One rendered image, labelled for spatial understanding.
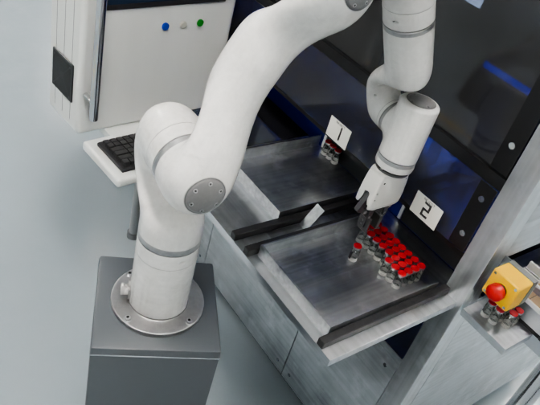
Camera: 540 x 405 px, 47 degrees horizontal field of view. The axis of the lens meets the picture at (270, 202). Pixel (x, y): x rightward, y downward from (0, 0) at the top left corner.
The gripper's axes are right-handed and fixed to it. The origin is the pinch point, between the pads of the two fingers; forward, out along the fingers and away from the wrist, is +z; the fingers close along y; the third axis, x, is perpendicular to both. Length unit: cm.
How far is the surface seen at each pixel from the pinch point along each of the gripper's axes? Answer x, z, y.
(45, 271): -102, 101, 38
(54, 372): -57, 101, 50
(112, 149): -64, 18, 33
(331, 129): -33.5, -0.5, -15.3
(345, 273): 3.2, 12.5, 5.0
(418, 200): 0.1, -1.9, -15.5
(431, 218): 5.4, -0.4, -15.5
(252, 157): -43.2, 12.5, 1.2
